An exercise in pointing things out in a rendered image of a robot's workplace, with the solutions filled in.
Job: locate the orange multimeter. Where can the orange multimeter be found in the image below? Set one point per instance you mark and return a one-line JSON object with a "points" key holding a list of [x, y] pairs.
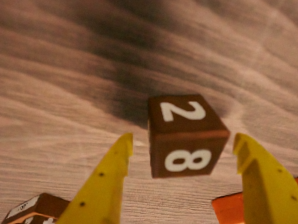
{"points": [[229, 209]]}

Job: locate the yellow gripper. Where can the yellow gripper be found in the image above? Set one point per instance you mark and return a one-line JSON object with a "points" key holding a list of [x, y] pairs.
{"points": [[270, 193]]}

